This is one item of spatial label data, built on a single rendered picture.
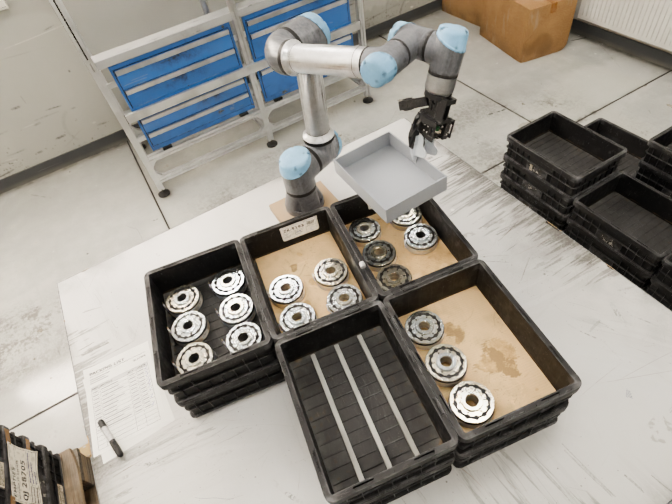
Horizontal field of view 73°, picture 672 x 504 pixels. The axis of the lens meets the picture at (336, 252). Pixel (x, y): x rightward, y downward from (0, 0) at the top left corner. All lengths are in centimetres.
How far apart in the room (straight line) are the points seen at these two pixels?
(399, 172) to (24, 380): 218
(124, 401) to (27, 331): 155
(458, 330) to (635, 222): 122
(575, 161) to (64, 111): 331
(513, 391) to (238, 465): 72
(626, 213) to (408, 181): 124
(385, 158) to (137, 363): 100
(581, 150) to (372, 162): 127
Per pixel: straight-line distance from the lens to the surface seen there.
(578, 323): 150
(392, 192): 129
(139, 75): 295
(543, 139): 245
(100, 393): 161
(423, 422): 116
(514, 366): 124
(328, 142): 167
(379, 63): 112
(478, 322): 129
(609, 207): 233
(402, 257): 141
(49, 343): 289
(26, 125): 395
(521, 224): 171
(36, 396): 274
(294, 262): 145
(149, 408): 150
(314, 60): 128
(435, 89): 123
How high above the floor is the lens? 192
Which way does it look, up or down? 49 degrees down
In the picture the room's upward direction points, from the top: 12 degrees counter-clockwise
